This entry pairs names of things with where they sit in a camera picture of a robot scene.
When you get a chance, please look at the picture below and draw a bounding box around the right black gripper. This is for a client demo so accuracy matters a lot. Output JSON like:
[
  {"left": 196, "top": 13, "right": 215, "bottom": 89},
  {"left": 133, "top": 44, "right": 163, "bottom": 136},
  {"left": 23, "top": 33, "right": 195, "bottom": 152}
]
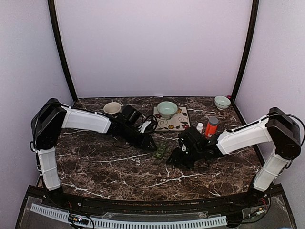
[{"left": 167, "top": 146, "right": 203, "bottom": 170}]

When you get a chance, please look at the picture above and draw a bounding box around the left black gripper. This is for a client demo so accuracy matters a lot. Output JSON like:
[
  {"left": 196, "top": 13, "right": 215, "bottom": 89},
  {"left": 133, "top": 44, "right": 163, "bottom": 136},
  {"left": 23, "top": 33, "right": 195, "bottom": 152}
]
[{"left": 121, "top": 124, "right": 157, "bottom": 151}]

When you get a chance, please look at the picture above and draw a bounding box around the green pill organizer box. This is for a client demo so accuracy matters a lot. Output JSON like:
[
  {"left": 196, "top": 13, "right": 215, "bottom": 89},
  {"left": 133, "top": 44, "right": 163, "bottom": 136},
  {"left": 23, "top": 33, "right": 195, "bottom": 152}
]
[{"left": 153, "top": 142, "right": 167, "bottom": 159}]

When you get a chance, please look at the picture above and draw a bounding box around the white pill bottle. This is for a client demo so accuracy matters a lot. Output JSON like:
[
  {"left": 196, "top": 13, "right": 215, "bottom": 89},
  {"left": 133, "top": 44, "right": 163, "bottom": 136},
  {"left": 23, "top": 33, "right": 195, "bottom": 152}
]
[{"left": 196, "top": 123, "right": 203, "bottom": 134}]

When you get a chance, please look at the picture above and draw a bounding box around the red pill bottle grey lid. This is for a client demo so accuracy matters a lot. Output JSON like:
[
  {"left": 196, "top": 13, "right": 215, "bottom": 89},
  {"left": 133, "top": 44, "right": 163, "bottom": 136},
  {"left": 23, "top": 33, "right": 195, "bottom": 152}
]
[{"left": 205, "top": 117, "right": 219, "bottom": 137}]

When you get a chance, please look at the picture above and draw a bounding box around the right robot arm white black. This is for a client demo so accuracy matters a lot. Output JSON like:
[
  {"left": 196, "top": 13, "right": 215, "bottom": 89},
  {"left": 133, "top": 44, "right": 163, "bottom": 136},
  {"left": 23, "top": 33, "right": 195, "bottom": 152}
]
[{"left": 167, "top": 107, "right": 305, "bottom": 207}]

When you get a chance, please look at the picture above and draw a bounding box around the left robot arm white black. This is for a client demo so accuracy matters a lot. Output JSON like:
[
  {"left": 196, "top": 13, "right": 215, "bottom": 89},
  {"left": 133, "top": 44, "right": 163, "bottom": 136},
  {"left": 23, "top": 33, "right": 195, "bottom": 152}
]
[{"left": 30, "top": 98, "right": 157, "bottom": 208}]

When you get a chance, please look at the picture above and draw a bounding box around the celadon green bowl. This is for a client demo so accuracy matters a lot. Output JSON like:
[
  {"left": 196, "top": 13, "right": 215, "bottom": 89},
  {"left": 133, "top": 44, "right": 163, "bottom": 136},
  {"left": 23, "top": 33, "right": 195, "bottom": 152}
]
[{"left": 157, "top": 101, "right": 178, "bottom": 119}]

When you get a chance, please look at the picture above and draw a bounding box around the floral square coaster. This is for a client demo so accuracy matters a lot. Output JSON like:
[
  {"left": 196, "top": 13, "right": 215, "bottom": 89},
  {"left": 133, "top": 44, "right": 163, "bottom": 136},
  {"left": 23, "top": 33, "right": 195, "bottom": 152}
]
[{"left": 153, "top": 106, "right": 191, "bottom": 132}]

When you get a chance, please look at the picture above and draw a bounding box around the cream ceramic mug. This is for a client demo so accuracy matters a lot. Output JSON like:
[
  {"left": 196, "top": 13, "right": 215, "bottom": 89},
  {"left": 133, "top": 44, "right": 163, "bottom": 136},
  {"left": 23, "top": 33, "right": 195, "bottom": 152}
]
[{"left": 103, "top": 102, "right": 122, "bottom": 115}]

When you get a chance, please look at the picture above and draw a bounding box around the small white bowl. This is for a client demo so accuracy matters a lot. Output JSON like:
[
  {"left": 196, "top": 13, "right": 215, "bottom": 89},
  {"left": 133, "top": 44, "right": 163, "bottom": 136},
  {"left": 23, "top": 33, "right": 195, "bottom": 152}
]
[{"left": 214, "top": 95, "right": 231, "bottom": 110}]

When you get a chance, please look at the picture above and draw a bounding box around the small circuit board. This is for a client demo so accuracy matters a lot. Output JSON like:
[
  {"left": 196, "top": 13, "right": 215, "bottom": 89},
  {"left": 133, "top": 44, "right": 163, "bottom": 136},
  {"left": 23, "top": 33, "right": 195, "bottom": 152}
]
[{"left": 68, "top": 214, "right": 89, "bottom": 226}]

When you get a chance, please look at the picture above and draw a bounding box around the white slotted cable duct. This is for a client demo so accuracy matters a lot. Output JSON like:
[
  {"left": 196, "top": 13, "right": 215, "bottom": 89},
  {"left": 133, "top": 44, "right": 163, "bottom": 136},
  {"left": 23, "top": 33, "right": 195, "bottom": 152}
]
[{"left": 30, "top": 204, "right": 227, "bottom": 229}]

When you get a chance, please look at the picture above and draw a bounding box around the black left frame post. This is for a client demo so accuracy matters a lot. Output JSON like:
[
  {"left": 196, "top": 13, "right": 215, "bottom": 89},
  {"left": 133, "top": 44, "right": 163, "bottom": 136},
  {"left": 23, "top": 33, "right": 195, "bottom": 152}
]
[{"left": 47, "top": 0, "right": 78, "bottom": 103}]

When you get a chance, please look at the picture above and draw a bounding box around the black frame post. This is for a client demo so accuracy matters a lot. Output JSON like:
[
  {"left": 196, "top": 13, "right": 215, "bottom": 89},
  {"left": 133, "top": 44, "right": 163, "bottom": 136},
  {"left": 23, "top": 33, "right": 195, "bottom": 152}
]
[
  {"left": 231, "top": 0, "right": 259, "bottom": 102},
  {"left": 47, "top": 0, "right": 78, "bottom": 103}
]

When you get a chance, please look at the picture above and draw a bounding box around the black right frame post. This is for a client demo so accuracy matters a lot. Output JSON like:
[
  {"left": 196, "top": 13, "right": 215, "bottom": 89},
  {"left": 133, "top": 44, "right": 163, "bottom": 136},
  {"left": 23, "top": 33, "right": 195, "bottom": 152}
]
[{"left": 231, "top": 0, "right": 259, "bottom": 102}]

